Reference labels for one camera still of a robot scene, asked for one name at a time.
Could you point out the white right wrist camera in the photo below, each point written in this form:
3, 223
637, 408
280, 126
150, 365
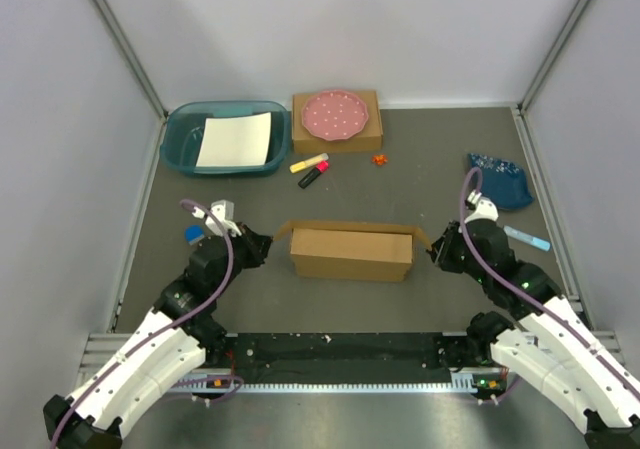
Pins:
480, 207

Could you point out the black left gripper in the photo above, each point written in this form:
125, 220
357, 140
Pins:
257, 245

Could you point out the black pink highlighter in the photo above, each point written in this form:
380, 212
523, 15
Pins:
313, 174

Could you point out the blue eraser block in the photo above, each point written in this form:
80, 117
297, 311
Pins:
194, 234

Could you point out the white paper sheet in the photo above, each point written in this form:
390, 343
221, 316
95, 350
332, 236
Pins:
235, 142

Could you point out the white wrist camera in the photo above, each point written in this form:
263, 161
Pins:
480, 207
223, 210

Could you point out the light blue pen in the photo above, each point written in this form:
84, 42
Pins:
526, 238

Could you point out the brown cardboard box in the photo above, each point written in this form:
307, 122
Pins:
370, 139
360, 251

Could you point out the small orange candy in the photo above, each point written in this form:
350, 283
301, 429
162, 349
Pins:
379, 159

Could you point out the yellow highlighter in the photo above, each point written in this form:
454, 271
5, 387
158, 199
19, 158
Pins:
308, 163

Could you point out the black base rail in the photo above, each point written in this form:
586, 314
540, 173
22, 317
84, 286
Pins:
336, 358

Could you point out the grey slotted cable duct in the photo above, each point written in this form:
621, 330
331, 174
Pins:
457, 383

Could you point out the pink dotted plate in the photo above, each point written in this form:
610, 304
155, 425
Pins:
334, 115

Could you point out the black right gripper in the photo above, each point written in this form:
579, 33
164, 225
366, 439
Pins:
440, 250

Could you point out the teal plastic bin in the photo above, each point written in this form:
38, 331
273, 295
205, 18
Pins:
181, 144

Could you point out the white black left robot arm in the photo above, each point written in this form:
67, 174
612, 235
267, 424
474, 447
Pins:
175, 337

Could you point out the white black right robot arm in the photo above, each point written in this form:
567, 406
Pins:
539, 336

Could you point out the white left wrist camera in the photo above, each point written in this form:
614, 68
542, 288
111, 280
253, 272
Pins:
223, 210

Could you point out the closed brown cardboard box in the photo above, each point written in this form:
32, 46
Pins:
370, 139

